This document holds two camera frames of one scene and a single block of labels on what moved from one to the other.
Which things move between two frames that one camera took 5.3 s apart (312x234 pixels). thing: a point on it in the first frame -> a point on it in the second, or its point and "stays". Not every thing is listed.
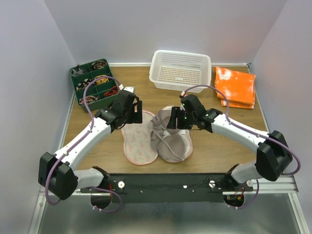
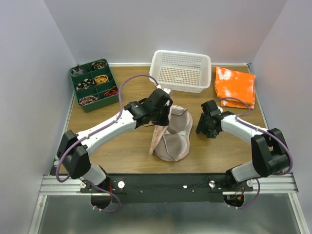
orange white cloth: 238,88 stays
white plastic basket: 179,71 stays
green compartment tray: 100,92 stays
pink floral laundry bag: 137,149 -> 158,131
